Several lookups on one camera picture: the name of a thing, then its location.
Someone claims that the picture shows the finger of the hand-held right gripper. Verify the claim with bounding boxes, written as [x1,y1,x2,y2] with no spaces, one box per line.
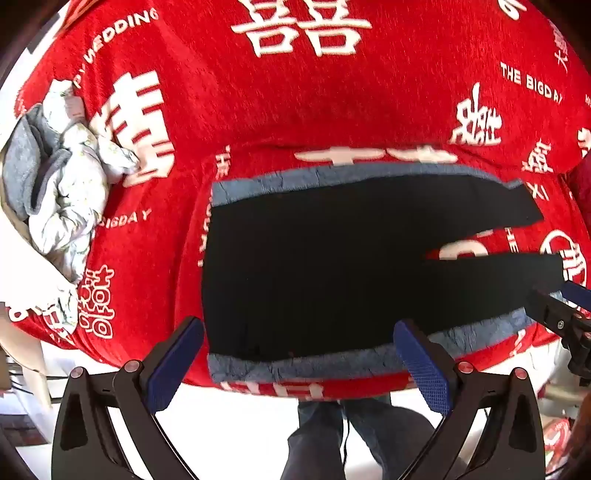
[525,288,578,337]
[560,279,591,312]

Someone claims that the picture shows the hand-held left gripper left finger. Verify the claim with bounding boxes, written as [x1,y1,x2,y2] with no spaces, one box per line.
[52,316,206,480]

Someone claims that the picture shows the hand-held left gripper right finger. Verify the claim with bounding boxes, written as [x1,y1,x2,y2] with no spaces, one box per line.
[392,318,548,480]

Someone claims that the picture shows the black pants with grey trim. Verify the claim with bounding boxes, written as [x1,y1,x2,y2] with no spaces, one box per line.
[202,164,566,384]

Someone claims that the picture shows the person's legs in jeans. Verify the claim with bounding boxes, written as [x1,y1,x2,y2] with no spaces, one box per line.
[344,397,467,480]

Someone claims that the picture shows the red and white bag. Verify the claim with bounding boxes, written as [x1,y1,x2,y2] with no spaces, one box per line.
[540,415,578,467]

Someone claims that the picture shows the person's left leg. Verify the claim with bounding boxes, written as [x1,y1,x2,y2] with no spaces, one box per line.
[286,399,347,480]

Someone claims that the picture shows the crumpled white and grey garment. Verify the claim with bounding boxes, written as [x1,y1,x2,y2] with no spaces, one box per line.
[2,78,141,284]

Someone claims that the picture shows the red printed blanket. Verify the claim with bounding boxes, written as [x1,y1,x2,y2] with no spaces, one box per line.
[9,0,591,400]

